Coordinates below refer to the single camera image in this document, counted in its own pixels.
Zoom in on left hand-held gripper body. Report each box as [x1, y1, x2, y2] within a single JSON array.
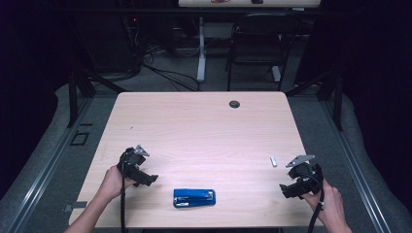
[[117, 144, 152, 181]]

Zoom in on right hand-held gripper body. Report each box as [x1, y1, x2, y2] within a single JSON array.
[[285, 154, 326, 196]]

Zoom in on blue stapler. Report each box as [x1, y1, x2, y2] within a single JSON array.
[[172, 187, 217, 209]]

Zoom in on person's left hand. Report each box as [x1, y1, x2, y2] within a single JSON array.
[[97, 164, 138, 204]]

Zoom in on person's right hand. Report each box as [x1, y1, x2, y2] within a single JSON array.
[[299, 178, 348, 228]]

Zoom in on grey tape strip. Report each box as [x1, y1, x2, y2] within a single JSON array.
[[61, 201, 88, 214]]

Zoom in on white desk foot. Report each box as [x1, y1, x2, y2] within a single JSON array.
[[271, 65, 283, 83]]

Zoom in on dark computer tower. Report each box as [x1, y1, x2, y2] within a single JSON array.
[[96, 14, 145, 74]]

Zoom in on white desk leg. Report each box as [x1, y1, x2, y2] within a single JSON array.
[[196, 16, 207, 83]]

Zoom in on black folding chair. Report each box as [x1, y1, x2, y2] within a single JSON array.
[[224, 13, 303, 92]]

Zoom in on light wooden desk top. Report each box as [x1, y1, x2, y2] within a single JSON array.
[[178, 0, 322, 9]]

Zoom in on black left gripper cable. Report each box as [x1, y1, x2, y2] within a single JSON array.
[[120, 157, 128, 233]]

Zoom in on metal floor rail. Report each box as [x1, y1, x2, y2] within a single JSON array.
[[0, 96, 95, 233], [320, 99, 394, 233]]

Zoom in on black metal frame stand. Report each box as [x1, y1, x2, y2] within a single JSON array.
[[66, 68, 128, 128], [285, 68, 345, 132]]

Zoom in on black floor cables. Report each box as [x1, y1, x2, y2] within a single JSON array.
[[141, 45, 201, 92]]

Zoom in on black horizontal frame bar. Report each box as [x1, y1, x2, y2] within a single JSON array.
[[61, 7, 325, 16]]

